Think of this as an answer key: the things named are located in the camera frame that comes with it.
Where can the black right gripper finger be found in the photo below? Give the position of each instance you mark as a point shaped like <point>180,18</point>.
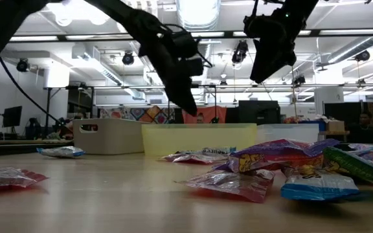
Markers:
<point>262,68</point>
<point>285,66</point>

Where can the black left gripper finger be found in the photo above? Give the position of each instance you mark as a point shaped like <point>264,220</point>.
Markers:
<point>177,101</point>
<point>183,90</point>

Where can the purple sour candy bag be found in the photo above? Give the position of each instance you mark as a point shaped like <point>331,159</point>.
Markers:
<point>270,155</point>

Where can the green sour candy bag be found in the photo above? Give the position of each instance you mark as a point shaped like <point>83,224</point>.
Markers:
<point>358,166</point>

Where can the red candy bar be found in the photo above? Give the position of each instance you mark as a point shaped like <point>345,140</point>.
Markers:
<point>39,177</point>

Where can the black ceiling spotlight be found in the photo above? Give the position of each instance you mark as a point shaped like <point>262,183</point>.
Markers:
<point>23,64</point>
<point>128,59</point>
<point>300,80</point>
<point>240,51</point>
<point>363,55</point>

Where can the orange cloth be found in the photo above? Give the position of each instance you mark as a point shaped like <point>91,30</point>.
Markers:
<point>210,113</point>

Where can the yellow plastic bin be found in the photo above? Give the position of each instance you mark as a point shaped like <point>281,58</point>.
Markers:
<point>189,137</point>

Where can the colourful patterned quilt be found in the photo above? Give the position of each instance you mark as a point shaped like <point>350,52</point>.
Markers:
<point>141,114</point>

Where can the large black screen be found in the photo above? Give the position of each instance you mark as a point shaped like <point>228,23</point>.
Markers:
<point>259,111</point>

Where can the black lighting truss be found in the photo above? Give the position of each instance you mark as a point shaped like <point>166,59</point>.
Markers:
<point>125,87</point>

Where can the white pillar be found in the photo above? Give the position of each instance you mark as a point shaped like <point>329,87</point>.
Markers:
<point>329,100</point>

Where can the blue tub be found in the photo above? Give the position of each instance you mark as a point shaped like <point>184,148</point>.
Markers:
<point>312,126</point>

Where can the clear plastic bin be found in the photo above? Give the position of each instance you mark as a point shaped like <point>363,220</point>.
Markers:
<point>287,134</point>

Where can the grey plastic bin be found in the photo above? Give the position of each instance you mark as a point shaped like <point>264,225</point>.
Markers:
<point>115,139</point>

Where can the cardboard box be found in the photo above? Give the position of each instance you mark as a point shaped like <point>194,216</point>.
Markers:
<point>335,125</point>

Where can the small black monitor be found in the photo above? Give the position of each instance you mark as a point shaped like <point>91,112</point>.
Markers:
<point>12,116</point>

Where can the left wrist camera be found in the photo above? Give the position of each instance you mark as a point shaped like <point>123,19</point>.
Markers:
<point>183,43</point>

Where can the black overhead frame bar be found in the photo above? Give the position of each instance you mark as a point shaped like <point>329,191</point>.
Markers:
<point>228,33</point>

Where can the wide silver ceiling duct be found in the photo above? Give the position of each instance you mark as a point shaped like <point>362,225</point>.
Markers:
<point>197,13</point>

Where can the white rectangular air duct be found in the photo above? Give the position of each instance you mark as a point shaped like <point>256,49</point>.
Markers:
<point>86,53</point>

